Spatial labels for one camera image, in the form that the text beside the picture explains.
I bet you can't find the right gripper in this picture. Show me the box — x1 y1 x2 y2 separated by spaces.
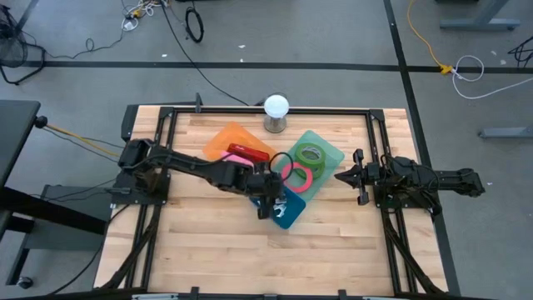
334 148 382 207

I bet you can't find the pink tape roll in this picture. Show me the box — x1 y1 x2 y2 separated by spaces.
280 162 315 194

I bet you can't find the red stapler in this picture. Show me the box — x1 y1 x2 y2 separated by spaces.
227 142 271 164

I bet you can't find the pink stapler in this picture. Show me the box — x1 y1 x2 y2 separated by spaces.
219 150 256 168

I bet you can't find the mint green translucent bin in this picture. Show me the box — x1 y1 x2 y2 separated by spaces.
272 129 346 204

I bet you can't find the blue plastic bin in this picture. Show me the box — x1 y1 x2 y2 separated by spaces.
248 182 307 231

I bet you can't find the orange translucent plastic bin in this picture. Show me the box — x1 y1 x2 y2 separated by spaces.
202 121 279 168

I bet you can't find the white bulb table lamp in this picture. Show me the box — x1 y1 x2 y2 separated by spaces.
262 94 291 134

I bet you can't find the grey desk foot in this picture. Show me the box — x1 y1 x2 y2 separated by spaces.
439 0 521 32
477 124 533 140

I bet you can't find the grey power box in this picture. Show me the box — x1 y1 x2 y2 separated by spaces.
40 182 116 206

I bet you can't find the black desk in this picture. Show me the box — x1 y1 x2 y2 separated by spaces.
0 99 42 188

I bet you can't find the black aluminium rig frame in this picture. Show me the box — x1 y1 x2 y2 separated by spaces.
99 104 450 298

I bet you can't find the black cable bundle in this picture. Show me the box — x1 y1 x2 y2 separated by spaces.
98 202 164 292
381 207 450 295

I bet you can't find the long black floor cable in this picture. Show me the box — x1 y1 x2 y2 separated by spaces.
159 0 251 107

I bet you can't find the yellow extension cable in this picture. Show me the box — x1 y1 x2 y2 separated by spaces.
406 0 454 75

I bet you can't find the white floor cable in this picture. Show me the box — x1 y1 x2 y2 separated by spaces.
451 54 533 101

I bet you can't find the coiled black cable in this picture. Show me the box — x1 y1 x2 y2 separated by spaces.
184 7 206 44

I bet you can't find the yellow arm cable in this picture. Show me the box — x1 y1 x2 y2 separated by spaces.
44 122 126 160

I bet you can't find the white cable bundle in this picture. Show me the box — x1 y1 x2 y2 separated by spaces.
120 0 167 33

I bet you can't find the black cable tangle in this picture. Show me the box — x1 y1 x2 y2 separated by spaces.
507 35 533 68

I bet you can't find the black desk leg frame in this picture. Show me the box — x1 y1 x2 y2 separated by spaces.
0 185 108 290

